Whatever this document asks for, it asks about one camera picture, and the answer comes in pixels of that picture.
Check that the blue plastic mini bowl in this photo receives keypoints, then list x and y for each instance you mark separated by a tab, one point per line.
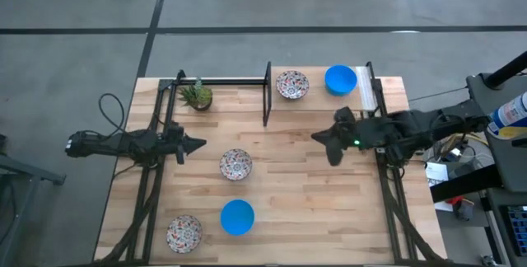
340	79
237	217

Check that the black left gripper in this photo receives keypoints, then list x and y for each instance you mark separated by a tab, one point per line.
176	141

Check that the white plastic strip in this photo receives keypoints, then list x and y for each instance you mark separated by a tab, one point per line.
365	90

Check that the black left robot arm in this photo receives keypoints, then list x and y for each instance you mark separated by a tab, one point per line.
123	143

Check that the white paper sheet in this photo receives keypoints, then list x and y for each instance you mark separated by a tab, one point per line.
436	172

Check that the grey metal stand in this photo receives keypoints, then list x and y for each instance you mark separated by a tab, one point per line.
24	172

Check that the black metal beam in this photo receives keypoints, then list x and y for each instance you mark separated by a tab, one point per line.
465	182

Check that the wooden shelf board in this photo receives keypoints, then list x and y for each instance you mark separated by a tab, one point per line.
317	102

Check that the blue parts bin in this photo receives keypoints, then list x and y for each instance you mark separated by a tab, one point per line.
519	223

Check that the floral patterned mini bowl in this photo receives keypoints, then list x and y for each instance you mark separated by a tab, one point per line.
235	164
292	84
184	234

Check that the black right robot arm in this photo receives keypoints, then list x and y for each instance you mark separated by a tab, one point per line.
416	125

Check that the grey metal cart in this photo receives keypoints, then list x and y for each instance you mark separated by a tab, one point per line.
481	94

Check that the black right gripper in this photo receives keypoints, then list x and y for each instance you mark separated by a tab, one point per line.
350	135

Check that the succulent plant in brown pot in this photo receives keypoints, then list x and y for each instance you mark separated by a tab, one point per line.
199	96

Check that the grey equipment rack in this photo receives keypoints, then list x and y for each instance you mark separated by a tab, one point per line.
494	201

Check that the black pole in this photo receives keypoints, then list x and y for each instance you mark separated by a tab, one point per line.
508	69

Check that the white power adapter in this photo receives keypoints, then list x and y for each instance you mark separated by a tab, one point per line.
455	151

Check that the white blue spray can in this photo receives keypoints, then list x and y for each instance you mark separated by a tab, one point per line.
508	114

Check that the small grey device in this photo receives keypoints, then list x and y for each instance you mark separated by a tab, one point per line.
464	211

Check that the black shelf side frame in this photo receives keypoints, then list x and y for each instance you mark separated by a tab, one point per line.
267	94

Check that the small red object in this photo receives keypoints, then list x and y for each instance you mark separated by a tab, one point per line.
453	200

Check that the wooden background table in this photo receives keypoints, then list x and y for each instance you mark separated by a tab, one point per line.
222	81

